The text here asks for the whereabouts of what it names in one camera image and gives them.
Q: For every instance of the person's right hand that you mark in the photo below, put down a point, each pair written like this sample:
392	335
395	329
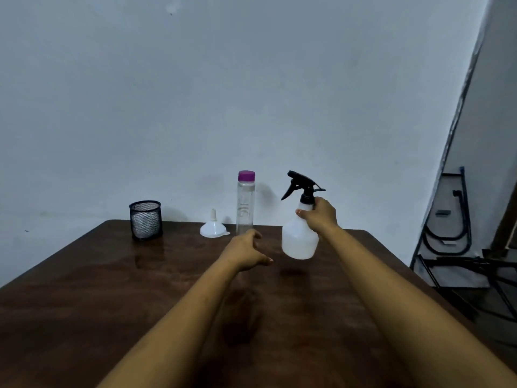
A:
322	217

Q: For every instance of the person's left hand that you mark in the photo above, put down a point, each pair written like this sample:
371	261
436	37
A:
243	251

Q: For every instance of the person's left thumb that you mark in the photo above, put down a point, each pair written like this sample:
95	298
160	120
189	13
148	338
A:
264	260

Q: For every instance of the person's right thumb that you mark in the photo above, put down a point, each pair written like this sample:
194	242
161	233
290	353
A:
303	213

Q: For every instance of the white spray bottle black trigger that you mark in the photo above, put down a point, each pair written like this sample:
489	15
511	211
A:
299	232

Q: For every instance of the person's right forearm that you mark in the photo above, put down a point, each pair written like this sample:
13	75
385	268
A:
408	309

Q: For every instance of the person's left forearm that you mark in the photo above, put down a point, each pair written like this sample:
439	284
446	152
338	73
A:
167	329

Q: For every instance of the clear bottle with purple cap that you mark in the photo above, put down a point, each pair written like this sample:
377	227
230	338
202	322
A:
245	202

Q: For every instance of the white plastic funnel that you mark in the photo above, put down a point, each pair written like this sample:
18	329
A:
214	227

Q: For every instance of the black mesh pen holder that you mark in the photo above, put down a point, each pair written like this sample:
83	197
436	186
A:
146	219

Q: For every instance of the black folded metal frame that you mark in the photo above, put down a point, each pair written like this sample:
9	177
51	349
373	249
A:
460	238

